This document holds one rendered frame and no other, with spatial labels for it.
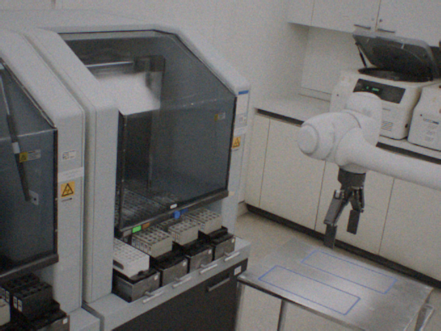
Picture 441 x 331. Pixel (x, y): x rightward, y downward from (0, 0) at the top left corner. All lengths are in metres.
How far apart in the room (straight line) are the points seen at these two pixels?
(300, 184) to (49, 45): 2.74
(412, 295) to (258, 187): 2.53
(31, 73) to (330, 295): 1.26
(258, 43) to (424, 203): 1.62
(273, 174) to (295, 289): 2.44
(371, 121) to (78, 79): 0.94
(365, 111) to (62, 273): 1.09
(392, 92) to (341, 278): 1.95
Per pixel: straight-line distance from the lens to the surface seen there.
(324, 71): 4.91
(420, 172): 1.44
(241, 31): 4.22
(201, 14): 3.87
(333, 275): 2.32
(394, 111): 3.98
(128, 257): 2.19
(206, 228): 2.47
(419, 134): 3.95
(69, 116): 1.82
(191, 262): 2.34
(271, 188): 4.58
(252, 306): 3.59
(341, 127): 1.44
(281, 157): 4.47
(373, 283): 2.33
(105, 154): 1.95
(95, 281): 2.13
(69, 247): 1.99
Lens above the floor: 1.91
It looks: 19 degrees down
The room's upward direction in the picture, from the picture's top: 6 degrees clockwise
